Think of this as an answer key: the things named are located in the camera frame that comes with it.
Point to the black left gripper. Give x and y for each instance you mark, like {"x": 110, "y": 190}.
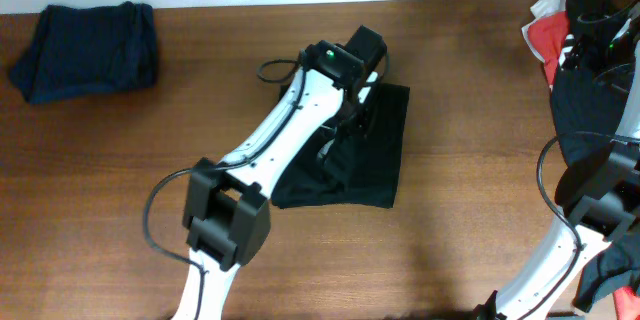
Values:
{"x": 351, "y": 123}

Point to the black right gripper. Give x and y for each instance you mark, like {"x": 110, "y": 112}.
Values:
{"x": 584, "y": 47}

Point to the black shorts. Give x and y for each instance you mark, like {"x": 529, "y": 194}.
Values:
{"x": 350, "y": 167}

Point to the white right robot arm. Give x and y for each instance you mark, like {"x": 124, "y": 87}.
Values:
{"x": 596, "y": 203}

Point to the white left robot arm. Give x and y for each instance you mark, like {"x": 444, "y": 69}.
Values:
{"x": 226, "y": 214}

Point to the black clothes pile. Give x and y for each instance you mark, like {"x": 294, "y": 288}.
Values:
{"x": 582, "y": 111}

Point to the red garment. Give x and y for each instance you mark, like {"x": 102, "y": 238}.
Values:
{"x": 546, "y": 37}

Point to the white garment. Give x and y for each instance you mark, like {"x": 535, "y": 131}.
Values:
{"x": 541, "y": 9}

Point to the dark garment at edge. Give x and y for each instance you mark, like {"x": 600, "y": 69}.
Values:
{"x": 613, "y": 269}

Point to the red cloth at corner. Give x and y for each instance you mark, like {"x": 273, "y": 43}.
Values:
{"x": 626, "y": 304}

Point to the folded dark blue garment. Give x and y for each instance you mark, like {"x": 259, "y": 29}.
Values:
{"x": 78, "y": 52}

